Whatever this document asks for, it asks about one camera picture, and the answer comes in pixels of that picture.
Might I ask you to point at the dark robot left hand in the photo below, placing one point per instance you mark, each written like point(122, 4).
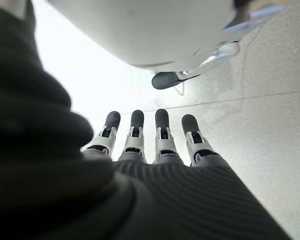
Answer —
point(65, 190)

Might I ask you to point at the black robot foot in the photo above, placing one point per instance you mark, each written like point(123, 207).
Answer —
point(165, 80)

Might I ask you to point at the white robot body shell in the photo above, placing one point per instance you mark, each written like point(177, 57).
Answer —
point(140, 30)

